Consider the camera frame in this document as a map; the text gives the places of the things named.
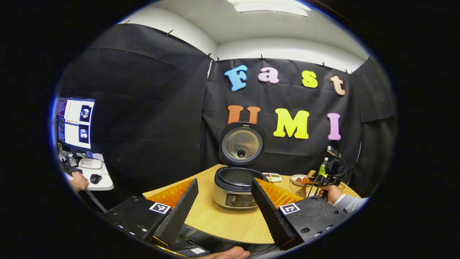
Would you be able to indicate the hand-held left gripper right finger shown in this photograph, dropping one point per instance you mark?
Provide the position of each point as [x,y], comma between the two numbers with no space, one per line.
[271,216]

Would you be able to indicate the computer monitor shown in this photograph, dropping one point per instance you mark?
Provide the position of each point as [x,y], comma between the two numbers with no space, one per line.
[77,122]

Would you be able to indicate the ceiling light panel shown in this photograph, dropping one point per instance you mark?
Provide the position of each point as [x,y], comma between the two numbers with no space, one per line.
[269,7]

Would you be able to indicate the white divided bean dish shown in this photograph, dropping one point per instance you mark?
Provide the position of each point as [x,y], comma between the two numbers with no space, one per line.
[272,177]

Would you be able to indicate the dark flat device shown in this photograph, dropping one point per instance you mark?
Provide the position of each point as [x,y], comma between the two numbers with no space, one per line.
[196,249]

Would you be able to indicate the black keyboard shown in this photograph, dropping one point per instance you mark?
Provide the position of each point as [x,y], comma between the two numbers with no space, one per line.
[70,168]

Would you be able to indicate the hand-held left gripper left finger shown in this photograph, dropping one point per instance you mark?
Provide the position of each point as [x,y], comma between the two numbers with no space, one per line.
[178,216]

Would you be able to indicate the green drink bottle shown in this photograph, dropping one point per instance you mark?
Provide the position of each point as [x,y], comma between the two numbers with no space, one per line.
[323,167]

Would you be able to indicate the white side desk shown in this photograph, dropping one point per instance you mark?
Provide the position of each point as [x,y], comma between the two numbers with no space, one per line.
[104,183]

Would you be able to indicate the black backdrop cloth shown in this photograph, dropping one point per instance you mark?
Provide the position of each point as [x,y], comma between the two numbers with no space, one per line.
[143,108]

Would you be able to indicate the white round plate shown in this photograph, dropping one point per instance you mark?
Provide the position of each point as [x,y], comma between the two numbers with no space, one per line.
[295,181]

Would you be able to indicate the white flat device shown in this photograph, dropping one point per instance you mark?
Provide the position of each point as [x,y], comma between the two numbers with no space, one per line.
[90,163]

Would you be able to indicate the brown meat piece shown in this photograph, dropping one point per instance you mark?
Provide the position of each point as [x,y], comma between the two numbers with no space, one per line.
[301,180]

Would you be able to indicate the dark-lidded silver rice cooker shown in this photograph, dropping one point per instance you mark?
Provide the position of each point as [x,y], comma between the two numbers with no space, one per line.
[233,194]

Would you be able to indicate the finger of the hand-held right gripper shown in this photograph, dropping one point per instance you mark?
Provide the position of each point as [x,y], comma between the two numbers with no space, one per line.
[322,176]

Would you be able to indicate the black computer mouse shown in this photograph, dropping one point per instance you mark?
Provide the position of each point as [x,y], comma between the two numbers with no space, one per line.
[96,178]

